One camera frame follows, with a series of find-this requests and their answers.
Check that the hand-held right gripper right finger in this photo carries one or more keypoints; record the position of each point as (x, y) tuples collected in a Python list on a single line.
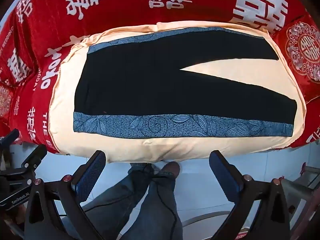
[(226, 173)]

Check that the red embroidered cushion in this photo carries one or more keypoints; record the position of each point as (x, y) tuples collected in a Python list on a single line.
[(4, 102), (303, 50)]

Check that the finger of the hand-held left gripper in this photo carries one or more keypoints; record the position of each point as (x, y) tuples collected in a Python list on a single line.
[(8, 137), (35, 156)]

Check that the person's leg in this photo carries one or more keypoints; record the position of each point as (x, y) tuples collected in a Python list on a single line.
[(117, 200), (160, 205)]

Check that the cream cloth mat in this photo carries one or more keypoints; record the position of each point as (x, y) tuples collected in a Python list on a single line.
[(130, 147)]

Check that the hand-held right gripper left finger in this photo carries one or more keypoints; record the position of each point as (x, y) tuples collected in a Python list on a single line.
[(88, 177)]

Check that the person's right leg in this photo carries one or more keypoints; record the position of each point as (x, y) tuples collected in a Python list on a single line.
[(160, 205)]

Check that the black pants with blue stripes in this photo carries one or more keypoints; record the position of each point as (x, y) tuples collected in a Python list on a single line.
[(175, 92)]

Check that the red printed blanket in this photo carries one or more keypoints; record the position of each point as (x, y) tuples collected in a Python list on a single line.
[(175, 2)]

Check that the grey metal rack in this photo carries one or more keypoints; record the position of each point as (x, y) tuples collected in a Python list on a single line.
[(300, 187)]

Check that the person's left leg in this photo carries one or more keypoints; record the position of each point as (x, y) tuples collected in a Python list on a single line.
[(117, 200)]

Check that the brown shoe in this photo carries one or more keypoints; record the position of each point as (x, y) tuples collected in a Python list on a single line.
[(172, 168)]

